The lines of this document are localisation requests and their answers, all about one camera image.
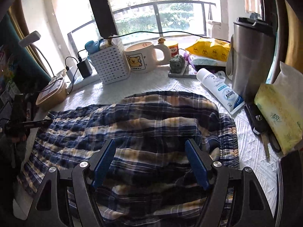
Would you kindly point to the steel tumbler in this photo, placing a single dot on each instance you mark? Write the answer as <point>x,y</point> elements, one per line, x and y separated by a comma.
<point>251,59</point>

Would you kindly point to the hanging striped cloth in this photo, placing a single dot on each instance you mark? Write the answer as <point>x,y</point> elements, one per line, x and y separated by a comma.
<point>252,0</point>

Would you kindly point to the brown lunch box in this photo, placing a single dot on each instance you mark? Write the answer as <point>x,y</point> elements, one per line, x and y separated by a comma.
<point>51,94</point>

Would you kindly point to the black car key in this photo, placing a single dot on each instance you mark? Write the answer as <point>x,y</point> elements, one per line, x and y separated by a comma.
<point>256,119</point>

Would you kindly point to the black charger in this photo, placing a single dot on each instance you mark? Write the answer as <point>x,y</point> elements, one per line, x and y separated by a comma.
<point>84,69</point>

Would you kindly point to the dark green curtain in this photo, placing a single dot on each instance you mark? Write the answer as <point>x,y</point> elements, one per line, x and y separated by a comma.
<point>23,59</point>

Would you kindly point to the yellow curtain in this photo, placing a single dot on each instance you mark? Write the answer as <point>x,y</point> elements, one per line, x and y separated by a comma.
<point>294,40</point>

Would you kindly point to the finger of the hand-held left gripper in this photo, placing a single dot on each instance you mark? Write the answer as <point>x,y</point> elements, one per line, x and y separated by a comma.
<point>37,123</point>

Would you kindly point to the cream cartoon mug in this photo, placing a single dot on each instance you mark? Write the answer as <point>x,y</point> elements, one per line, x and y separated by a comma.
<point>139,59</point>

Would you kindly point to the yellow tissue pack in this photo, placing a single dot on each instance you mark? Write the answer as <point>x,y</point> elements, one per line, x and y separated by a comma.
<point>277,113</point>

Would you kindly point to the white perforated basket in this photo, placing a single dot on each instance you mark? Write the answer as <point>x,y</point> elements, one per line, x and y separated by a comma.
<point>111,63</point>

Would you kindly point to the white tube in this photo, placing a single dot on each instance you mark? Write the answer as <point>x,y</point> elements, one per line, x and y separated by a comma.
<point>220,89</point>

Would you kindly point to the black balcony railing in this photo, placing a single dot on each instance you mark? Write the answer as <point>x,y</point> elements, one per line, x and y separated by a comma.
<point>156,3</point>

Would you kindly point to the blue bottle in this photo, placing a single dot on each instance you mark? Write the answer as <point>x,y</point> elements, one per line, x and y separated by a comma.
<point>92,46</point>

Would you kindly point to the white desk lamp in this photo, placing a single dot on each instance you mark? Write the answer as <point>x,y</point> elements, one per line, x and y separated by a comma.
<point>29,37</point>

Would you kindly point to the blue plaid pants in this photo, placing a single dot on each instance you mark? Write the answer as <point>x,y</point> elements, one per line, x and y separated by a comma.
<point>151,127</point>

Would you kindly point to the red can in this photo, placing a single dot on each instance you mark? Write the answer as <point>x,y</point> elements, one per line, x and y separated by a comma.
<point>172,49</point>

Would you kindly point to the white charger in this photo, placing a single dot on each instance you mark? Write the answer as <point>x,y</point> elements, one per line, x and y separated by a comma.
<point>70,74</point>

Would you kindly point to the white power strip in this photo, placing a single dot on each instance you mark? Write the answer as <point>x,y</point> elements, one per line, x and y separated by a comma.
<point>80,81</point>

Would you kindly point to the white blue packet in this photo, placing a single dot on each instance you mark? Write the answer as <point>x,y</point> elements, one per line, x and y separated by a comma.
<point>208,62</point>

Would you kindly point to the grey stone figurine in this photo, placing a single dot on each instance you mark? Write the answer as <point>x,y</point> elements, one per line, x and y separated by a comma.
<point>177,63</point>

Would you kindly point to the dark window post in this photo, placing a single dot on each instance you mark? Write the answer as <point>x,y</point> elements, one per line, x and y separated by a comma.
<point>101,9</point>

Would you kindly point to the yellow packet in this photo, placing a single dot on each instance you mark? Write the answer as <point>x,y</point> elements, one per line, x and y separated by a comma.
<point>208,48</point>

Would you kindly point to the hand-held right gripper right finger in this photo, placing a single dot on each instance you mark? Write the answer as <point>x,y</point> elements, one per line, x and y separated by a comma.
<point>197,163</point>

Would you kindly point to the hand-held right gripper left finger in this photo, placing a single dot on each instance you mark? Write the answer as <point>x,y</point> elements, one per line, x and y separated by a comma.
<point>104,163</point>

